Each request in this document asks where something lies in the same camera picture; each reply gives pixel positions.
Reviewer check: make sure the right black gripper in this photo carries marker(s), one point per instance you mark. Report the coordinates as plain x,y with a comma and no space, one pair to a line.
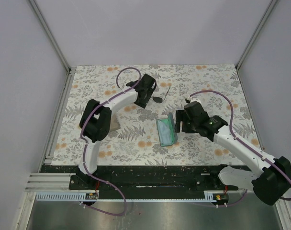
181,116

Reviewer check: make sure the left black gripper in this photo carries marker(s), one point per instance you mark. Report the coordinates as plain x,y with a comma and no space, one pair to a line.
142,103

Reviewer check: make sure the black aviator sunglasses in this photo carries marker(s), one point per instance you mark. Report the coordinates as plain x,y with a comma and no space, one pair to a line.
161,99

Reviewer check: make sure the grey-blue glasses case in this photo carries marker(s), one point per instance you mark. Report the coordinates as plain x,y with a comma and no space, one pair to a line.
170,122

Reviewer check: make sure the brown glasses case green lining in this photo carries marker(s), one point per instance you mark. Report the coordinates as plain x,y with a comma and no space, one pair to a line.
114,125

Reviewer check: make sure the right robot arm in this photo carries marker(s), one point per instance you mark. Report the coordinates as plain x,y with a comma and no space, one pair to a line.
268,177

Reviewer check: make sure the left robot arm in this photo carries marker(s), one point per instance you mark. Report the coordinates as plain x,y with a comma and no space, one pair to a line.
96,120

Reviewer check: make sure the floral table mat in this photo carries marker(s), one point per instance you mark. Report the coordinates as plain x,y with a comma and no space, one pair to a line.
136,142

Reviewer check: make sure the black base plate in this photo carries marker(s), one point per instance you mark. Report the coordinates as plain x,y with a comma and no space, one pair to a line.
150,176

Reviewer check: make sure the left aluminium frame post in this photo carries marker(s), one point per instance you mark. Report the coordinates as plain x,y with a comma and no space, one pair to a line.
36,9

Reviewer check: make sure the aluminium frame post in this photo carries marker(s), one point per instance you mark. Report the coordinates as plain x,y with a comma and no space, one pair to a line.
36,9
270,8

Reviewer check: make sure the white slotted cable duct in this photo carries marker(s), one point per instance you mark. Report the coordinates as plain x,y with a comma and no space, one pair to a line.
68,196

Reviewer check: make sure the right aluminium frame post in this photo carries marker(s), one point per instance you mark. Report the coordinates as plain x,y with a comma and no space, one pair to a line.
270,8

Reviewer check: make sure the aluminium front rail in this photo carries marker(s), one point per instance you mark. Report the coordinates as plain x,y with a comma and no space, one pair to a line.
48,182

